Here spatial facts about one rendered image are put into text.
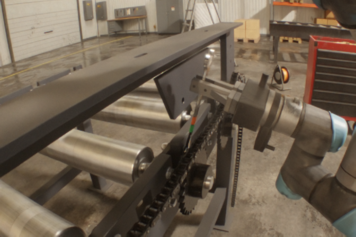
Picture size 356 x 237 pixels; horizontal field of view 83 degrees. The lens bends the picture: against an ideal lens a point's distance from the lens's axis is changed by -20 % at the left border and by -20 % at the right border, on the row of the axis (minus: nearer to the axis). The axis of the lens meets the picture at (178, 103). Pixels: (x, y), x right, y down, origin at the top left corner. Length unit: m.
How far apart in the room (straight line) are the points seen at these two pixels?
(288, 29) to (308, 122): 5.00
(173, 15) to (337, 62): 8.97
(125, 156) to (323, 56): 2.18
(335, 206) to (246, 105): 0.24
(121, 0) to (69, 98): 12.65
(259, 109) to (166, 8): 10.56
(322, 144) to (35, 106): 0.46
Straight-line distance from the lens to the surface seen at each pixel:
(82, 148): 0.68
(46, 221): 0.48
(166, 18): 10.95
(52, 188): 1.57
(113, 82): 0.24
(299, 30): 5.47
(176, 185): 0.44
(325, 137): 0.49
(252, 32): 8.41
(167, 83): 0.51
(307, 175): 0.49
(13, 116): 0.21
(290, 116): 0.47
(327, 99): 2.63
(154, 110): 0.85
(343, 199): 0.45
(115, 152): 0.62
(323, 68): 2.53
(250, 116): 0.44
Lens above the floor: 1.23
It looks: 22 degrees down
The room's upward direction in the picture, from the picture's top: 3 degrees counter-clockwise
